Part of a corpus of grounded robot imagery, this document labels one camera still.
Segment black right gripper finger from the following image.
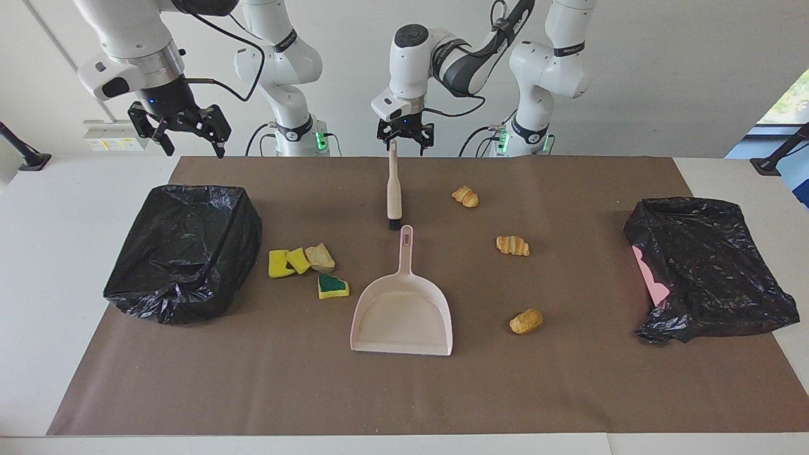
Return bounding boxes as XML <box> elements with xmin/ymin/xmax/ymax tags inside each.
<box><xmin>128</xmin><ymin>104</ymin><xmax>176</xmax><ymax>157</ymax></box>
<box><xmin>193</xmin><ymin>104</ymin><xmax>232</xmax><ymax>159</ymax></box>

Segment beige hand brush black bristles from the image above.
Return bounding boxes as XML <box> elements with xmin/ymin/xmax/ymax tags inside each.
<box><xmin>387</xmin><ymin>140</ymin><xmax>403</xmax><ymax>230</ymax></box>

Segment beige sponge chunk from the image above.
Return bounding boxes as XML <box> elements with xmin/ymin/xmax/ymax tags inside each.
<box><xmin>305</xmin><ymin>243</ymin><xmax>336</xmax><ymax>273</ymax></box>

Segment large yellow sponge piece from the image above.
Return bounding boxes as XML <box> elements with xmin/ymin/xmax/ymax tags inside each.
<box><xmin>268</xmin><ymin>250</ymin><xmax>296</xmax><ymax>279</ymax></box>

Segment green and yellow sponge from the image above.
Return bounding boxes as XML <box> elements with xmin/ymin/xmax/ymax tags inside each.
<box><xmin>317</xmin><ymin>272</ymin><xmax>350</xmax><ymax>300</ymax></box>

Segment pale pink plastic dustpan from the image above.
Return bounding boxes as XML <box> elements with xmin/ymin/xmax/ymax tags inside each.
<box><xmin>350</xmin><ymin>225</ymin><xmax>454</xmax><ymax>357</ymax></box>

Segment brown oval bread roll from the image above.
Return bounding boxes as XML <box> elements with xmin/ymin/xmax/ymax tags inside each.
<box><xmin>509</xmin><ymin>308</ymin><xmax>544</xmax><ymax>335</ymax></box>

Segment black bag lined box bin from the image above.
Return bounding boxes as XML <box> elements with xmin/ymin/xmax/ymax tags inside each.
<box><xmin>103</xmin><ymin>185</ymin><xmax>263</xmax><ymax>325</ymax></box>

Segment pink plastic bin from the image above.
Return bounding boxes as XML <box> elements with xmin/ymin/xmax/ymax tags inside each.
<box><xmin>632</xmin><ymin>245</ymin><xmax>671</xmax><ymax>307</ymax></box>

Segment crumpled black trash bag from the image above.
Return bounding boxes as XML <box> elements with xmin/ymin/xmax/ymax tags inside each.
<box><xmin>623</xmin><ymin>197</ymin><xmax>801</xmax><ymax>344</ymax></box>

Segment brown paper table mat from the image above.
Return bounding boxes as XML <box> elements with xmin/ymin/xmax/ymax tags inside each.
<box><xmin>46</xmin><ymin>156</ymin><xmax>809</xmax><ymax>437</ymax></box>

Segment window with greenery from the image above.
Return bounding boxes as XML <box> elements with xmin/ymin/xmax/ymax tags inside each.
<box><xmin>755</xmin><ymin>66</ymin><xmax>809</xmax><ymax>127</ymax></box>

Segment white wall socket box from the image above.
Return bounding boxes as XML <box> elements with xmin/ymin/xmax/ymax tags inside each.
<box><xmin>83</xmin><ymin>120</ymin><xmax>150</xmax><ymax>152</ymax></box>

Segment black right base cable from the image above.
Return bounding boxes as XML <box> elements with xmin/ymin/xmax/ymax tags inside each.
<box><xmin>245</xmin><ymin>122</ymin><xmax>279</xmax><ymax>157</ymax></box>

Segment black base cable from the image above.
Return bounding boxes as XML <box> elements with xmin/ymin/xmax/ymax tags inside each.
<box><xmin>459</xmin><ymin>124</ymin><xmax>506</xmax><ymax>157</ymax></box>
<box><xmin>245</xmin><ymin>122</ymin><xmax>279</xmax><ymax>157</ymax></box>

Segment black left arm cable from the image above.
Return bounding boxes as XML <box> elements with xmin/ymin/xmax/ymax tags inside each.
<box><xmin>420</xmin><ymin>0</ymin><xmax>506</xmax><ymax>119</ymax></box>

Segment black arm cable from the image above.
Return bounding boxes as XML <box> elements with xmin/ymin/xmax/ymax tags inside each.
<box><xmin>420</xmin><ymin>0</ymin><xmax>506</xmax><ymax>119</ymax></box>
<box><xmin>171</xmin><ymin>0</ymin><xmax>266</xmax><ymax>103</ymax></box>

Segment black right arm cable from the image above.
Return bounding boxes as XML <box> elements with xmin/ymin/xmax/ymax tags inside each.
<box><xmin>171</xmin><ymin>0</ymin><xmax>266</xmax><ymax>103</ymax></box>

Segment black left base cable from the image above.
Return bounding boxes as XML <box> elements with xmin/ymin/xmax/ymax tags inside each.
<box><xmin>459</xmin><ymin>124</ymin><xmax>506</xmax><ymax>157</ymax></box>

